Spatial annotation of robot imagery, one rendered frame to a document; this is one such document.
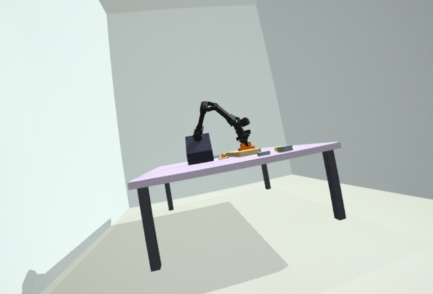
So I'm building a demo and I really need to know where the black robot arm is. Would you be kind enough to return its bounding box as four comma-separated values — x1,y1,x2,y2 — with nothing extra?
193,101,250,143

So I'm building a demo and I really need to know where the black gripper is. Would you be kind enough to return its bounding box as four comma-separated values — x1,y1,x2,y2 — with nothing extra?
236,128,250,147

